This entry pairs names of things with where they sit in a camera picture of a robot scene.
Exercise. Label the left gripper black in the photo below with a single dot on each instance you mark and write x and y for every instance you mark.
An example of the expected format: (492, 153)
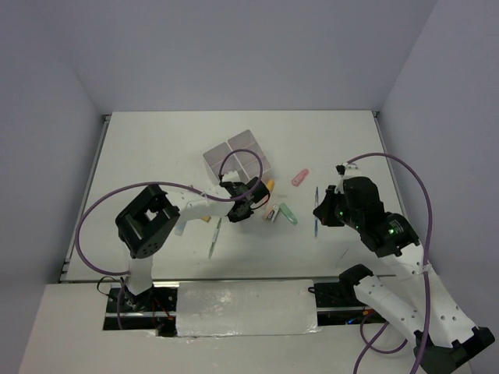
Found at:
(235, 219)

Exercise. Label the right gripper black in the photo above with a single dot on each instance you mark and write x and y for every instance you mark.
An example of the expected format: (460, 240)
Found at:
(323, 211)

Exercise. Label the green gel pen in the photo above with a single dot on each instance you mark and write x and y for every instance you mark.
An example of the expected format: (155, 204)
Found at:
(215, 238)

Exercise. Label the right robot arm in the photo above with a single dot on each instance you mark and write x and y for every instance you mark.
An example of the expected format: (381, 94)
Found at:
(441, 335)

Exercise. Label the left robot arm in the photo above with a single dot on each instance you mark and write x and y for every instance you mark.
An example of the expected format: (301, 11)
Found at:
(145, 224)

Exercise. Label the pink mini stapler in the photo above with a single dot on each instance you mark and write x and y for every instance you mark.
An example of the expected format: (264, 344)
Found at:
(271, 213)

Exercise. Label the pink orange highlighter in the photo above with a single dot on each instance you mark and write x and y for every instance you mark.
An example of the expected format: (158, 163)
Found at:
(270, 186)

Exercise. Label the left white divided container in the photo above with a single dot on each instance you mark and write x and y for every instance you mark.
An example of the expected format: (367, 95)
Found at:
(213, 160)

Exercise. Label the white divided container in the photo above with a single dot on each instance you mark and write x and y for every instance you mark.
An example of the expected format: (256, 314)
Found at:
(213, 160)
(249, 165)

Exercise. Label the pink eraser case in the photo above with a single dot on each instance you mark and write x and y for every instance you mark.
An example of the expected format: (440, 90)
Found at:
(300, 177)

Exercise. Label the right white divided container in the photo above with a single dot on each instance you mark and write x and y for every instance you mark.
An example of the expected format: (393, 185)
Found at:
(249, 165)

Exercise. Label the light blue pen case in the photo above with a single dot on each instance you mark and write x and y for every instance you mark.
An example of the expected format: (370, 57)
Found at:
(179, 228)

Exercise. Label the silver foil sheet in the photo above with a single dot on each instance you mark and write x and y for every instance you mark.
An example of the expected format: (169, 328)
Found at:
(246, 308)

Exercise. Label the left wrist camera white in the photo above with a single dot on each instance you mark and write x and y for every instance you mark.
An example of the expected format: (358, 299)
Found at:
(229, 178)

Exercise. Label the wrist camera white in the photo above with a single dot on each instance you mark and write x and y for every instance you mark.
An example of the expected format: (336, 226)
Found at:
(348, 171)
(229, 178)

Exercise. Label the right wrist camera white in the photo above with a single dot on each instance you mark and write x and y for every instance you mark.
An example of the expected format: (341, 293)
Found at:
(348, 171)

